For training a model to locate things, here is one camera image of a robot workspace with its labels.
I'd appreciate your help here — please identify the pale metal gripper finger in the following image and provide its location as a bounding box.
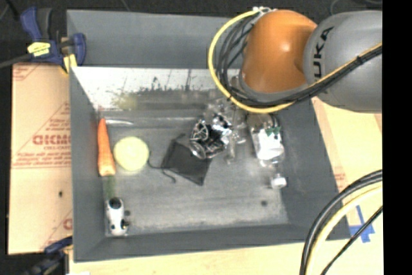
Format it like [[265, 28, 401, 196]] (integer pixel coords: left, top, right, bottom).
[[234, 119, 248, 144], [224, 135, 237, 166]]

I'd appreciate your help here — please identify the clear plastic bottle, white label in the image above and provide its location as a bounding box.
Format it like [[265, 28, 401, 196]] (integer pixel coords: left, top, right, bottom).
[[250, 115, 288, 190]]

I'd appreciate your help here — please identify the black and silver metal object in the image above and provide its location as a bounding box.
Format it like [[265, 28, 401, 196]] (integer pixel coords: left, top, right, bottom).
[[189, 117, 233, 160]]

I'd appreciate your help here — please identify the black cloth pouch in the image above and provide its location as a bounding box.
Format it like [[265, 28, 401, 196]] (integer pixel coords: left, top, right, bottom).
[[147, 134, 212, 187]]

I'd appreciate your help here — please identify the grey metal bin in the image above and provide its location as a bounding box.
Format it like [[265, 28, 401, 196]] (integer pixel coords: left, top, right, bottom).
[[66, 8, 351, 262]]

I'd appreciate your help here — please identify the yellow-green round ball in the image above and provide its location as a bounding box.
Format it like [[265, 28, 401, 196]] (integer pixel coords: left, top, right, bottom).
[[113, 136, 151, 172]]

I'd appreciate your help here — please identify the orange toy carrot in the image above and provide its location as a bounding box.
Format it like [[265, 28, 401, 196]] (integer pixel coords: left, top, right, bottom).
[[97, 118, 117, 201]]

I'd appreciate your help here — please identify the white and black toy animal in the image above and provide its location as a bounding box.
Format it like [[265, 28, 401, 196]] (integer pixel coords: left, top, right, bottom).
[[104, 196, 130, 236]]

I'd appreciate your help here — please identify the brown cardboard board, red print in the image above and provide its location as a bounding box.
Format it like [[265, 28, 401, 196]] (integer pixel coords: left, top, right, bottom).
[[6, 62, 383, 255]]

